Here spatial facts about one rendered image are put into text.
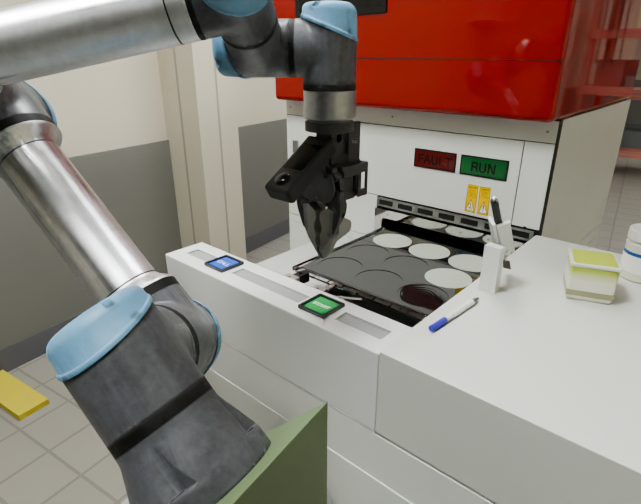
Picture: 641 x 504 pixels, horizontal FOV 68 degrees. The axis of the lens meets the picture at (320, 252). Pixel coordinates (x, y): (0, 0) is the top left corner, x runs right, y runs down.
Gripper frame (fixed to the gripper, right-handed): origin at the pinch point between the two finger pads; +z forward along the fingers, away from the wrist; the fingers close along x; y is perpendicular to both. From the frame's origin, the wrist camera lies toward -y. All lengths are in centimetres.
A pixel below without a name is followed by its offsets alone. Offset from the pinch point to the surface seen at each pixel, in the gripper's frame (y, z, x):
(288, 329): -4.6, 13.4, 2.9
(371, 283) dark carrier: 23.0, 16.1, 6.4
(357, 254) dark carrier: 33.5, 16.1, 18.4
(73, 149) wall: 37, 12, 192
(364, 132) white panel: 57, -9, 36
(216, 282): -4.9, 10.9, 22.1
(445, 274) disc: 37.6, 16.1, -3.1
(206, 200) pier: 96, 47, 175
